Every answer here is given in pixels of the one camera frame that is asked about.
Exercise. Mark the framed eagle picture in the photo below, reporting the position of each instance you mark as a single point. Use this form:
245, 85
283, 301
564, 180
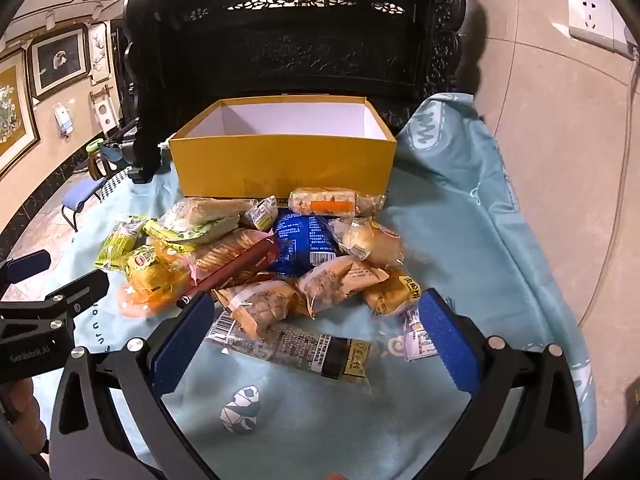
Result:
57, 60

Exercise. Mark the floral scroll picture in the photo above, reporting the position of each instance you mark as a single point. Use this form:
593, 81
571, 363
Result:
99, 52

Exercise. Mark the framed gold picture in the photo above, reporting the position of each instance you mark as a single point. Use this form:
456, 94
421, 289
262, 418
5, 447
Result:
12, 110

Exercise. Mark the white wall socket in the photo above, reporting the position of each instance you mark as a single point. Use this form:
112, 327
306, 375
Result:
595, 15

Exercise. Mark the orange label rice cracker packet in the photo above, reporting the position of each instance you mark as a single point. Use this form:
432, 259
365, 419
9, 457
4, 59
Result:
325, 201

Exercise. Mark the round bread packet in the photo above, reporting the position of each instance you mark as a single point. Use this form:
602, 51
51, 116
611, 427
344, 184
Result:
372, 245

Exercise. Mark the wall soap dispenser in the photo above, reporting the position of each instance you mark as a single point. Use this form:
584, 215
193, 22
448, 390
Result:
62, 117

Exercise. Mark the blue snack packet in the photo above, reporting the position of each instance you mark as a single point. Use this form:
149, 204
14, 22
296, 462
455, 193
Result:
302, 240

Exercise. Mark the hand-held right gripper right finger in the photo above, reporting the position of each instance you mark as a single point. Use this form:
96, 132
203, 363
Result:
450, 345

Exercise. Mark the small wooden frame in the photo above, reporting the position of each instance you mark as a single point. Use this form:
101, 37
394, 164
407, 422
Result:
104, 110

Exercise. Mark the dark red long packet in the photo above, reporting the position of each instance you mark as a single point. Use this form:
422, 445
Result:
235, 270

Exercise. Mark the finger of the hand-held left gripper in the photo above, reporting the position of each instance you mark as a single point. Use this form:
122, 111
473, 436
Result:
82, 290
27, 266

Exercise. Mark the yellow green text packet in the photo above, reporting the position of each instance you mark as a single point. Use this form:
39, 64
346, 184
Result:
117, 242

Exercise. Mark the green and white snack packet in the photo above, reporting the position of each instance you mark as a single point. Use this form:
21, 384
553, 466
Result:
200, 212

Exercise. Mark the round orange snack packet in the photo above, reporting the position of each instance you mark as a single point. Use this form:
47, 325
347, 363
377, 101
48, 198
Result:
135, 305

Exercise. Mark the brown bread packet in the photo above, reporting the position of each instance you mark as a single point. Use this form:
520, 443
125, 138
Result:
335, 280

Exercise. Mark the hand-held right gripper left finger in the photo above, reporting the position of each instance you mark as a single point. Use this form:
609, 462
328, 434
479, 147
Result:
185, 345

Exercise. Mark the black and clear long packet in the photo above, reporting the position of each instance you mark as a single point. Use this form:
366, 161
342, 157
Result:
300, 347

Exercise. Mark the person's left hand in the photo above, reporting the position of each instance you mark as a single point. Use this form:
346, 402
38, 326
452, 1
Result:
25, 405

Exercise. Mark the yellow red logo packet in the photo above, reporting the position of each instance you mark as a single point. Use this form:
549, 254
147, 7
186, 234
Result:
150, 270

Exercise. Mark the light blue printed cloth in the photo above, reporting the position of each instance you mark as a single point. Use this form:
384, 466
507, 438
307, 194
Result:
490, 240

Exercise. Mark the blue clothing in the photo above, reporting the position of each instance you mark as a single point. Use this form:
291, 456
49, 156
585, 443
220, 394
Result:
110, 152

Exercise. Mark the blue stool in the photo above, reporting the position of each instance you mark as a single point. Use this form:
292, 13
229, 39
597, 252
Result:
82, 192

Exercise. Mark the yellow cardboard box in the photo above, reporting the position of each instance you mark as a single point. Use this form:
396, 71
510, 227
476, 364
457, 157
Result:
280, 165

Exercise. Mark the dark carved wooden bench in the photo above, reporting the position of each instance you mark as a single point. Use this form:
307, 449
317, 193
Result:
300, 45

